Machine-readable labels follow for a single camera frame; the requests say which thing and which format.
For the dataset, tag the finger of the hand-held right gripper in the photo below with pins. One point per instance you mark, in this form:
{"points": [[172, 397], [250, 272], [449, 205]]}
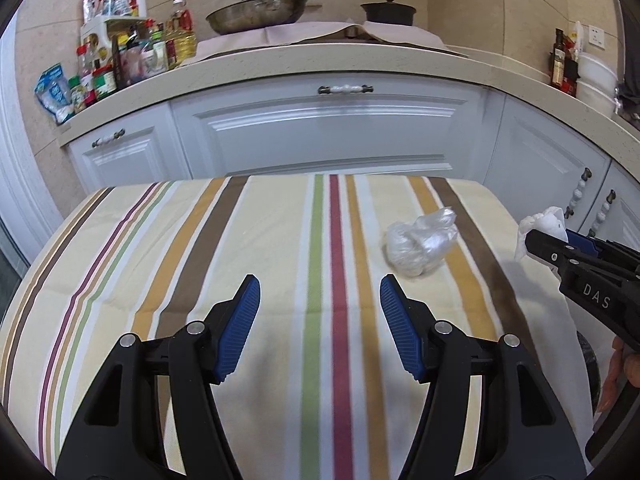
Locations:
{"points": [[552, 250], [585, 245]]}

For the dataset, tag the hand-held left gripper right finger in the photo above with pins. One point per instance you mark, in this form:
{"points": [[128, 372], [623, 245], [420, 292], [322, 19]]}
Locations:
{"points": [[400, 325]]}

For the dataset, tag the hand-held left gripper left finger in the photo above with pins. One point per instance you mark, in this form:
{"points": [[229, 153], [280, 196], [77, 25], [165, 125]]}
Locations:
{"points": [[240, 325]]}

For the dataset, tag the white tissue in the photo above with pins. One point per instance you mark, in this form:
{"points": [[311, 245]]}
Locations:
{"points": [[537, 221]]}

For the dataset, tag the clear plastic bag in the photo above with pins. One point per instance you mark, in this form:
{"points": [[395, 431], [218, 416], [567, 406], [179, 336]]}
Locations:
{"points": [[420, 245]]}

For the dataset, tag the person's right hand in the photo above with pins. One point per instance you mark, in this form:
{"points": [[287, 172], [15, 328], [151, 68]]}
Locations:
{"points": [[627, 370]]}

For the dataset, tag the striped tablecloth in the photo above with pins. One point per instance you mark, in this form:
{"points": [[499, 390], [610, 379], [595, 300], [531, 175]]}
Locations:
{"points": [[300, 240]]}

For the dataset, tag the stack of white bowls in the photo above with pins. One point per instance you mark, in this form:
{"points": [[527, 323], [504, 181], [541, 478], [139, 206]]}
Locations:
{"points": [[596, 82]]}

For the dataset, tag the dark red-label bottle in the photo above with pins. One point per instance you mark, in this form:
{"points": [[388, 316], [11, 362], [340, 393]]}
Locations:
{"points": [[572, 72]]}

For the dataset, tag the dark sauce bottle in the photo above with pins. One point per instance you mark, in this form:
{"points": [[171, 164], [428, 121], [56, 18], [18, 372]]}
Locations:
{"points": [[558, 60]]}

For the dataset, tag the dark cloth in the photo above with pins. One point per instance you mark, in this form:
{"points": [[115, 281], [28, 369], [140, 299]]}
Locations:
{"points": [[630, 60]]}

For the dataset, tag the white squeeze bottle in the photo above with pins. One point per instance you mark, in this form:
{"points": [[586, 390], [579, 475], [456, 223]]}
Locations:
{"points": [[577, 37]]}

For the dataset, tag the white kitchen cabinet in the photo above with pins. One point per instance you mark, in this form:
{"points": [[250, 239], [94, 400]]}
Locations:
{"points": [[325, 130]]}

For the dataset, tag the black cooking pot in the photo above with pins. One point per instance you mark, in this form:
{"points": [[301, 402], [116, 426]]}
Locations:
{"points": [[389, 12]]}

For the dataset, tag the cluster of condiment bottles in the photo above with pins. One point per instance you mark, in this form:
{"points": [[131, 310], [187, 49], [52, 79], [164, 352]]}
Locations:
{"points": [[125, 60]]}

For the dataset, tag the yellow cooking oil bottle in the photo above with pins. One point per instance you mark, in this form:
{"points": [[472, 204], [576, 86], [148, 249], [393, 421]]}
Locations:
{"points": [[179, 35]]}

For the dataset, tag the blue snack bag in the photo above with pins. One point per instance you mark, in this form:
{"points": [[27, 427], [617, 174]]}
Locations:
{"points": [[54, 94]]}

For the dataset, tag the beige stove cover cloth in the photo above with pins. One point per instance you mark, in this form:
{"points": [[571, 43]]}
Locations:
{"points": [[325, 35]]}

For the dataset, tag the white spice rack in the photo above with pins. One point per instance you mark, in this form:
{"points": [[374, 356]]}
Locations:
{"points": [[112, 25]]}

